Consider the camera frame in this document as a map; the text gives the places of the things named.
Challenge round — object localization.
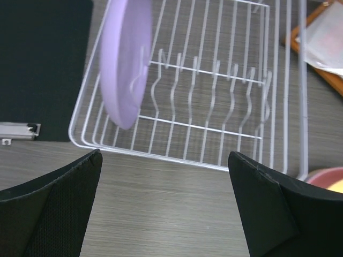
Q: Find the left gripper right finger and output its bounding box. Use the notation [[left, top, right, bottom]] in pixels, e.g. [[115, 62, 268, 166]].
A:
[[228, 152, 342, 257]]

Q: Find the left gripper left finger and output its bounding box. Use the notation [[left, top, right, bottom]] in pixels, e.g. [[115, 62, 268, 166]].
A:
[[1, 149, 103, 256]]

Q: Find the pink plate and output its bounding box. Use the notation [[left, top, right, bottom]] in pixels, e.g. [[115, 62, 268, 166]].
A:
[[306, 167, 342, 189]]

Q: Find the orange plate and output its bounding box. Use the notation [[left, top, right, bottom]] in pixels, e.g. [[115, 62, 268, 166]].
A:
[[327, 180, 343, 193]]

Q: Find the purple plate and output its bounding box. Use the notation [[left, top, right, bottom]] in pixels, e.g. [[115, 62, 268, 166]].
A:
[[100, 0, 153, 130]]

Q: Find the orange wooden shelf rack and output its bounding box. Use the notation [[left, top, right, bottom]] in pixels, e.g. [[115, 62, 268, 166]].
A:
[[281, 0, 343, 96]]

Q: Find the black mat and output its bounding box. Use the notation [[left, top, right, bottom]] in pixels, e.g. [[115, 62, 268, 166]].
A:
[[1, 1, 93, 142]]

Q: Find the clear plastic zip bag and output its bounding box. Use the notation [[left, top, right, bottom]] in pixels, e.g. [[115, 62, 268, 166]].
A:
[[294, 0, 343, 78]]

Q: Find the white wire dish rack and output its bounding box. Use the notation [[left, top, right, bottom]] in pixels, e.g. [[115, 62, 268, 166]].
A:
[[68, 1, 309, 180]]

